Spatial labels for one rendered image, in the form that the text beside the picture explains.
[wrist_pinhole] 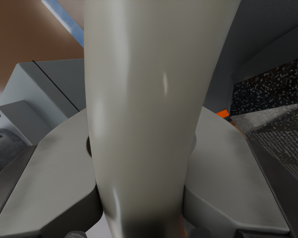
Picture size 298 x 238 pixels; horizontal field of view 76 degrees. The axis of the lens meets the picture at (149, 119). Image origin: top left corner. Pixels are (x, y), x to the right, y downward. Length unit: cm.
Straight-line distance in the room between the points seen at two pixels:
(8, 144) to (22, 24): 147
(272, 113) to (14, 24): 195
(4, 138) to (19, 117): 7
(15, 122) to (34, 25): 133
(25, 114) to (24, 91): 8
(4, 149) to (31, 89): 19
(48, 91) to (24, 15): 136
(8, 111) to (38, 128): 9
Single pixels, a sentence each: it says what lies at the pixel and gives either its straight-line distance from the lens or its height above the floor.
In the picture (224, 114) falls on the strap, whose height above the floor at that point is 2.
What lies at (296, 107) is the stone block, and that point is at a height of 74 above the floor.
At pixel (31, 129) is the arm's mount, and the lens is 68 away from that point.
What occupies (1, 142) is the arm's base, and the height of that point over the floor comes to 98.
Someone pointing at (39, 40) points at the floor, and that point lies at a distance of 190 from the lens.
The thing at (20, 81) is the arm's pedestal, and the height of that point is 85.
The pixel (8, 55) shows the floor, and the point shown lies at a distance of 220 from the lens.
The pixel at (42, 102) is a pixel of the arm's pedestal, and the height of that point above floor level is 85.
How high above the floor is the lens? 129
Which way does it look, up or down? 62 degrees down
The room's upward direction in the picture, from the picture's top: 135 degrees counter-clockwise
